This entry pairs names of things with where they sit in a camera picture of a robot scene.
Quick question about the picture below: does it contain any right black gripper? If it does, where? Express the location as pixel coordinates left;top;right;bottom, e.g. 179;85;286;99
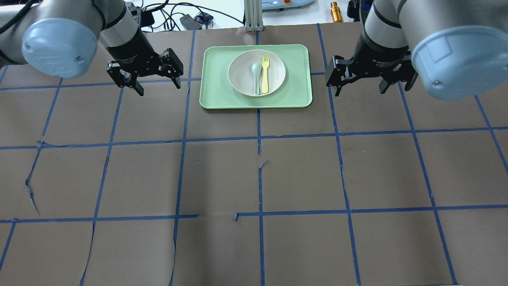
325;31;418;96

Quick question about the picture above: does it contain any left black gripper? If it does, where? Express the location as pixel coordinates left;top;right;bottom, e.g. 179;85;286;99
105;30;184;97

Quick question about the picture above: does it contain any yellow plastic fork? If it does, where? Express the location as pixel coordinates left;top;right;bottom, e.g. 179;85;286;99
261;54;270;94

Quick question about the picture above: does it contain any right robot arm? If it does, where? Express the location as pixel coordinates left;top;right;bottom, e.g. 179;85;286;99
325;0;508;100

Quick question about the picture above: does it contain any light green tray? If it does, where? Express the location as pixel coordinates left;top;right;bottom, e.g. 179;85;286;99
199;44;313;109

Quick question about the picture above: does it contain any small black power brick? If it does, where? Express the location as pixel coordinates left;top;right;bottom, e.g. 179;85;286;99
179;14;202;31

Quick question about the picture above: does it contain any brass cylinder tool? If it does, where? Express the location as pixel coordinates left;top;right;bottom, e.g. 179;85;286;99
331;2;343;22

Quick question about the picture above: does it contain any light green spoon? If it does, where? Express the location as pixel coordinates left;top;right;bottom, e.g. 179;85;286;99
251;63;262;97

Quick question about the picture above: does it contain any aluminium frame post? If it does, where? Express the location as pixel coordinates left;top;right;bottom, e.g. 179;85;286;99
244;0;264;31

